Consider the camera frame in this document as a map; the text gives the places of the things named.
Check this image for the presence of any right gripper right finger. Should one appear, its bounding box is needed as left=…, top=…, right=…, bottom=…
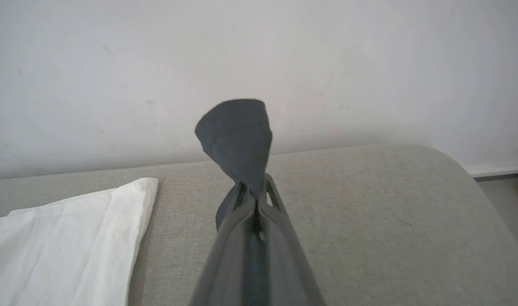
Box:
left=257, top=173, right=327, bottom=306

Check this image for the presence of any white wall baseboard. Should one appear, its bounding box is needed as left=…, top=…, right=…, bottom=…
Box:
left=466, top=163, right=518, bottom=178

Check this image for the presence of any white shirt with dark sleeves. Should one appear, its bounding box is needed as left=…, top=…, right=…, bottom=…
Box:
left=0, top=99, right=273, bottom=306

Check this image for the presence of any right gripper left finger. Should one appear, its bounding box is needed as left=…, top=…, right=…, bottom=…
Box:
left=191, top=183, right=258, bottom=306

